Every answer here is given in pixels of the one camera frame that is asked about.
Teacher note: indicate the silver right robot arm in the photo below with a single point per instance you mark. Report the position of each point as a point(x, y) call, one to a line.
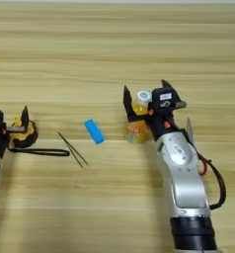
point(182, 171)

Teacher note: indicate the blue rectangular eraser block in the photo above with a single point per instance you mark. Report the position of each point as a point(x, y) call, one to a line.
point(94, 131)

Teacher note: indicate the orange juice bottle white cap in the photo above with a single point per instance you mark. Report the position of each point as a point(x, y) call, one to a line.
point(136, 131)

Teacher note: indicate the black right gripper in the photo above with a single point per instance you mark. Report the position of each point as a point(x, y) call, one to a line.
point(162, 126)

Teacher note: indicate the yellow black tape measure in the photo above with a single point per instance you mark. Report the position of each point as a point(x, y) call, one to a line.
point(29, 137)

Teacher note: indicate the black tweezers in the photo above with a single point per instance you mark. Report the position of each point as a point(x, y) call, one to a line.
point(66, 141)

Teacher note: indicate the black labelled box, right gripper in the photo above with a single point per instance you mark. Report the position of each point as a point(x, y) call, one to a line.
point(165, 98)

